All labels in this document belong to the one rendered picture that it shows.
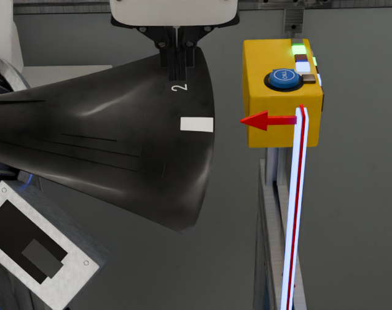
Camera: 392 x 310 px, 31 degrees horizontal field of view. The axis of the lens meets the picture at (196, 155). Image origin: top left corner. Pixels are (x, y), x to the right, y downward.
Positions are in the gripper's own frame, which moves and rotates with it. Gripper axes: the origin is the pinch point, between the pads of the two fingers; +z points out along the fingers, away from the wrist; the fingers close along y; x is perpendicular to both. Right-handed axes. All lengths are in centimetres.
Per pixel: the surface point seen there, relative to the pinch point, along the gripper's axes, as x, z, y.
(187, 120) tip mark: -0.5, 9.9, -0.6
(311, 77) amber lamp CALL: -21.9, 28.0, -17.2
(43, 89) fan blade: -6.0, 11.5, 14.7
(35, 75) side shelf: -52, 60, 31
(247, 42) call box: -32.5, 32.0, -9.0
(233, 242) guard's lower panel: -43, 114, -10
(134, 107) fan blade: -2.1, 10.0, 4.7
